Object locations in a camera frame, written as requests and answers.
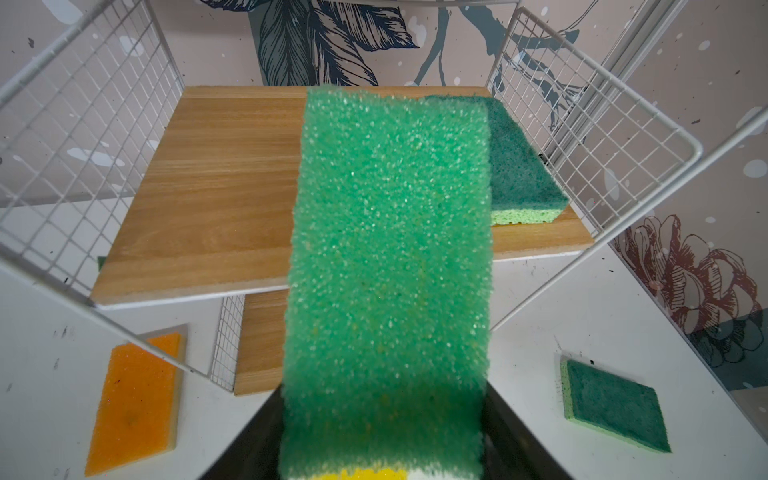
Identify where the white wire three-tier shelf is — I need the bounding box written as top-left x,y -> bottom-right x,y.
1,1 -> 761,364

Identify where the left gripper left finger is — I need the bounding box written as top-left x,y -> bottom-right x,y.
201,386 -> 284,480

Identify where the light green sponge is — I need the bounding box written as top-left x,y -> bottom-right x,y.
280,87 -> 493,479

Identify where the orange sponge near shelf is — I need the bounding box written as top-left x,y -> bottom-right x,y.
84,343 -> 184,477

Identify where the dark green sponge right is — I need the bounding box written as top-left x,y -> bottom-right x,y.
560,358 -> 671,453

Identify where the dark green sponge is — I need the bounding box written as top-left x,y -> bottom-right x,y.
424,95 -> 569,226
560,358 -> 671,453

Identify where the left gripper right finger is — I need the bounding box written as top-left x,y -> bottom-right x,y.
481,383 -> 571,480

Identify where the yellow sponge upper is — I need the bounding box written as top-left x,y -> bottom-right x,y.
312,468 -> 408,480

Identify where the dark green sponge front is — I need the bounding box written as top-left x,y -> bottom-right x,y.
424,95 -> 569,226

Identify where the middle wooden shelf board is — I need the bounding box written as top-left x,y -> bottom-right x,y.
89,85 -> 595,311

